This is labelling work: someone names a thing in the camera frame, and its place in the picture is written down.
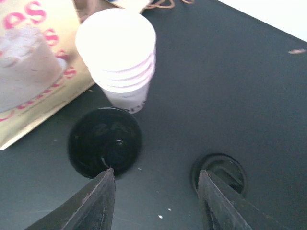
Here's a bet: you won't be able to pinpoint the brown kraft paper bag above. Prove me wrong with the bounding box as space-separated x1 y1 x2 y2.
107 0 176 13

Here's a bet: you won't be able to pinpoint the small stack paper cups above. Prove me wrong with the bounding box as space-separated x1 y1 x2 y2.
75 8 156 114

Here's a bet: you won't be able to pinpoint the cream paper bag pink sides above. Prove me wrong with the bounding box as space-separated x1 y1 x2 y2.
0 0 94 150

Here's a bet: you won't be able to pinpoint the stacked pulp cup carriers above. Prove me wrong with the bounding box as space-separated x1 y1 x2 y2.
73 0 104 23

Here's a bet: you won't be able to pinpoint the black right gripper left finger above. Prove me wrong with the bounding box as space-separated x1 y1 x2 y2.
27 168 116 230

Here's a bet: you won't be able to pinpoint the black coffee cup lid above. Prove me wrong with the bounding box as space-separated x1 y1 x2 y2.
189 153 248 197

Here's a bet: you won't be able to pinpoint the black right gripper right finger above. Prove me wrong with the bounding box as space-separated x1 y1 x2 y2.
198 170 271 230

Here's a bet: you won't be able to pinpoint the black lid stack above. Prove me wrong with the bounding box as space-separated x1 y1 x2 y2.
67 107 143 179

